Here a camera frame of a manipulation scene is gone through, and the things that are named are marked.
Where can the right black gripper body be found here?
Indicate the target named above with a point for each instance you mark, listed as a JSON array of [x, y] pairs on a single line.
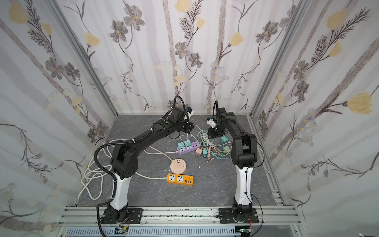
[[215, 130]]

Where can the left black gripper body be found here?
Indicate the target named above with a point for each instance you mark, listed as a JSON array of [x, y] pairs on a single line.
[[189, 127]]

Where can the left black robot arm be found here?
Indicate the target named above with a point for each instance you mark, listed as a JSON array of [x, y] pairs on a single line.
[[124, 161]]

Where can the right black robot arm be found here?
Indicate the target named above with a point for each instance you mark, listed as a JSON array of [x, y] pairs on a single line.
[[244, 155]]

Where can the purple power strip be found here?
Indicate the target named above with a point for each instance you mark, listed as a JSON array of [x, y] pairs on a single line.
[[192, 148]]

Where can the pink charger adapter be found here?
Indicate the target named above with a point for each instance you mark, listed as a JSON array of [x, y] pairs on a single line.
[[198, 152]]

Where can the pink round power socket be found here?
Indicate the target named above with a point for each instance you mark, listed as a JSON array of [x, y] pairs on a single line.
[[178, 166]]

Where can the orange power strip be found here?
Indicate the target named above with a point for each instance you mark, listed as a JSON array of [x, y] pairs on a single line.
[[180, 179]]

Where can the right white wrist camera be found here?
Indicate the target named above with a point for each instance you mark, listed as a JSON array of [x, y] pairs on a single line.
[[211, 122]]

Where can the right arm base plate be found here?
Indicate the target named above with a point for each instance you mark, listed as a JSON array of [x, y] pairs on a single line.
[[237, 216]]

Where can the aluminium front rail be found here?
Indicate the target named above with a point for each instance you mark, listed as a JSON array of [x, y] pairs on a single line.
[[183, 216]]

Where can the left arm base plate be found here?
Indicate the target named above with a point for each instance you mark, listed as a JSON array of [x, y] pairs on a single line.
[[128, 216]]

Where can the white vented cable duct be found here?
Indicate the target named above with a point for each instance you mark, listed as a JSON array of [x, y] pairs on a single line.
[[186, 231]]

